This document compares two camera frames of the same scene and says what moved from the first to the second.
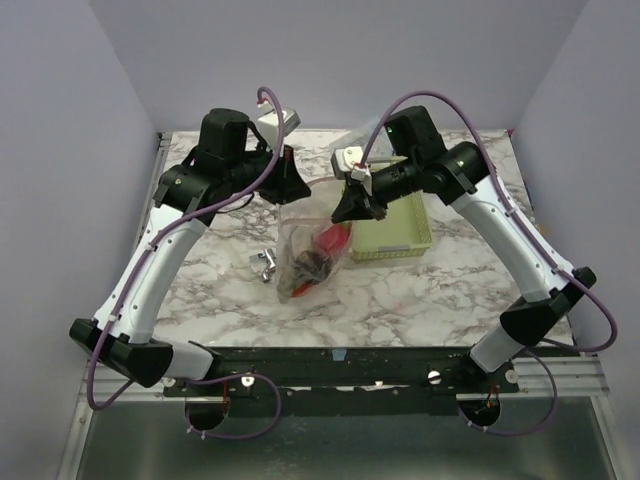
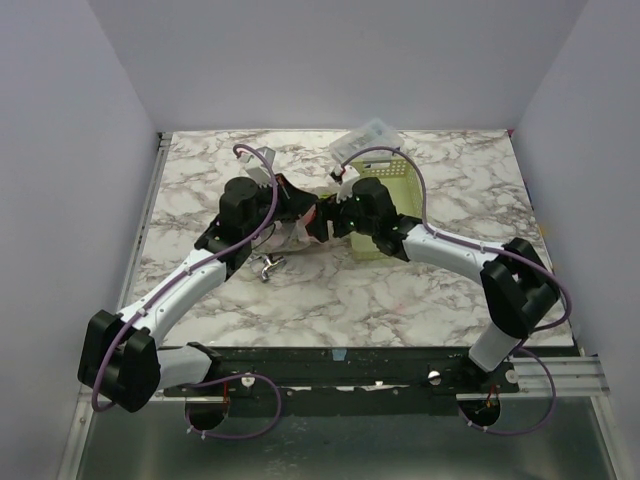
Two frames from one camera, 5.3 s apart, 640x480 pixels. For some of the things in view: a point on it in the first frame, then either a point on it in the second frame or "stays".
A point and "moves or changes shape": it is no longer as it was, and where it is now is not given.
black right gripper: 370,195 -> 341,220
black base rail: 345,380 stays
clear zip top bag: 310,246 moves or changes shape
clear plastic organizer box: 382,149 stays
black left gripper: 289,185 -> 295,201
